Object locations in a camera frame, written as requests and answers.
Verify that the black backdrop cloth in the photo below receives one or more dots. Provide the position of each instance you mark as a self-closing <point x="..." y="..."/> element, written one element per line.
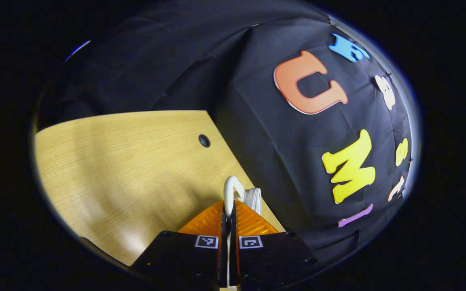
<point x="257" y="121"/>

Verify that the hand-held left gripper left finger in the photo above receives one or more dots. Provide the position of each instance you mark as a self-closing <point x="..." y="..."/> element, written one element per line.
<point x="176" y="258"/>

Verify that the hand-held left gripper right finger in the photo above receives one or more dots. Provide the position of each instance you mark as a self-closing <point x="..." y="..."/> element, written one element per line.
<point x="273" y="258"/>

